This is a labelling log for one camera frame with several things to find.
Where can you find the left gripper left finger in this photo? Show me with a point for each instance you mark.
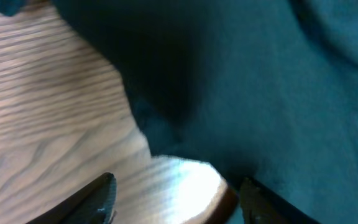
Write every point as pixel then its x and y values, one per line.
pixel 93 204

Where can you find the black t-shirt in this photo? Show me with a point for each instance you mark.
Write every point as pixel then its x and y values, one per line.
pixel 180 101

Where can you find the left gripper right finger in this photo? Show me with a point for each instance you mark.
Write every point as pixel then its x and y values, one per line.
pixel 262 206

